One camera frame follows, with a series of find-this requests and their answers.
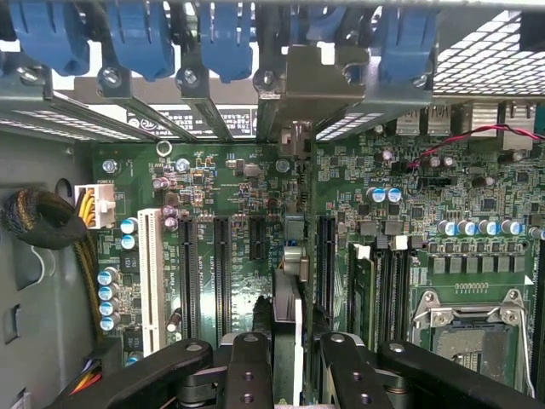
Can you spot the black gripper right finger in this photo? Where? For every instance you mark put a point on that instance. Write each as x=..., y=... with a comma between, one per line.
x=353, y=379

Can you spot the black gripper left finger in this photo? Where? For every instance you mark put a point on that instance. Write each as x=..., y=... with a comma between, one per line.
x=247, y=375

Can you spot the empty black RAM slot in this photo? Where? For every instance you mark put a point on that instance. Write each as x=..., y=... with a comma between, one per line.
x=402, y=298
x=385, y=298

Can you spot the long black expansion slot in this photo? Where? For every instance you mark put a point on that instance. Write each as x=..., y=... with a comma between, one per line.
x=189, y=277
x=327, y=264
x=222, y=277

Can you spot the CPU socket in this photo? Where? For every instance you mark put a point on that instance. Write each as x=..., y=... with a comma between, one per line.
x=472, y=341

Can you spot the white expansion slot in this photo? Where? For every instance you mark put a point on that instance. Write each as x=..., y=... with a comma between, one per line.
x=152, y=277

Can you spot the short black expansion slot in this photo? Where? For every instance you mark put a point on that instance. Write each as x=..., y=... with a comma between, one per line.
x=257, y=238

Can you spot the green motherboard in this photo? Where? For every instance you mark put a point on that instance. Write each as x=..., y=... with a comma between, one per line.
x=468, y=204

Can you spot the white power connector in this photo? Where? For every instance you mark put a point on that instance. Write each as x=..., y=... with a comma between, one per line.
x=100, y=206

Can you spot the black open PC case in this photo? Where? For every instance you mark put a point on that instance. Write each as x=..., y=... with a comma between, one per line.
x=34, y=264

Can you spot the metal slot cover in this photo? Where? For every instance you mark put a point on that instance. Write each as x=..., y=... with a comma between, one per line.
x=210, y=121
x=166, y=121
x=98, y=117

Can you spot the blue card retention clip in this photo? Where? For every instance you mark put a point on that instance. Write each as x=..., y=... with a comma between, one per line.
x=140, y=38
x=47, y=34
x=406, y=38
x=317, y=21
x=225, y=42

